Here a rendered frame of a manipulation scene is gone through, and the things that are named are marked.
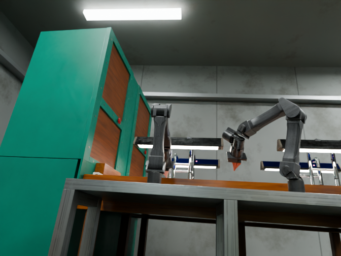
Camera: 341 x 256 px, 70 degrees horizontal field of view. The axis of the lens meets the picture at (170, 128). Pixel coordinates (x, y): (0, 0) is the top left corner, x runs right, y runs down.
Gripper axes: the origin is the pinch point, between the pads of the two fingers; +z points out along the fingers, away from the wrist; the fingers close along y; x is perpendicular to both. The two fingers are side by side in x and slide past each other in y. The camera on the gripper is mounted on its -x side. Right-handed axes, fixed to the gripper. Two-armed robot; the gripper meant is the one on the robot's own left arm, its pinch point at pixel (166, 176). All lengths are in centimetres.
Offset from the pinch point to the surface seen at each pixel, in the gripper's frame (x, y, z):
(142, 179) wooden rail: 19.7, 8.6, -13.1
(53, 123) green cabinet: -1, 67, -36
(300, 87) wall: -258, -160, 30
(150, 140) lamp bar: -24.0, 14.6, -10.8
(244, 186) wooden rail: 20.4, -43.4, -12.5
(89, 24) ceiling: -218, 137, -76
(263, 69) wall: -279, -108, 8
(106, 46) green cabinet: -44, 43, -72
